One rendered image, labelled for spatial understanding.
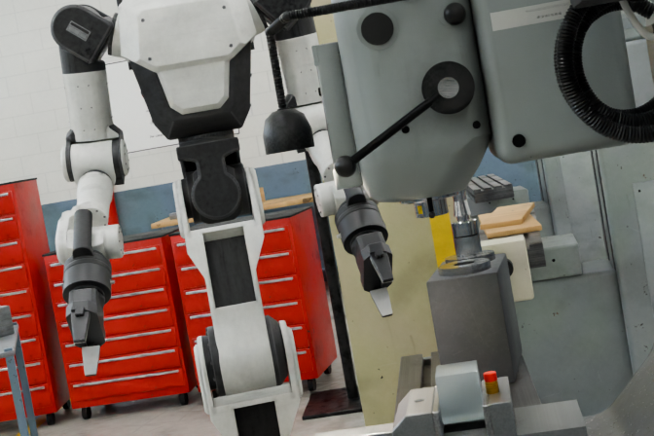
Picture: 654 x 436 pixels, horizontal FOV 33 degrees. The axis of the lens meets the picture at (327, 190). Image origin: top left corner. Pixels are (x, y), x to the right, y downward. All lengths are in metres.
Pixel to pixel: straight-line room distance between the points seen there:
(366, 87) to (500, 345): 0.56
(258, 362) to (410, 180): 0.77
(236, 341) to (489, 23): 0.96
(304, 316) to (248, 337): 4.00
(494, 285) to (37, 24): 9.69
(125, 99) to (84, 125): 8.66
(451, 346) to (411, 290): 1.50
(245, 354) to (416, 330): 1.26
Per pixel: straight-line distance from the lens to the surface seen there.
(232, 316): 2.21
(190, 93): 2.25
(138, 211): 11.00
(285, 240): 6.14
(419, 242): 3.34
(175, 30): 2.25
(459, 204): 1.98
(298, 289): 6.17
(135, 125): 10.98
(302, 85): 2.34
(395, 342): 3.39
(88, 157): 2.33
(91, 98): 2.34
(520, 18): 1.49
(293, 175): 10.69
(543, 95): 1.49
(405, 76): 1.51
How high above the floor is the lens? 1.43
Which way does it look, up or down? 3 degrees down
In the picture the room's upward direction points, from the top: 10 degrees counter-clockwise
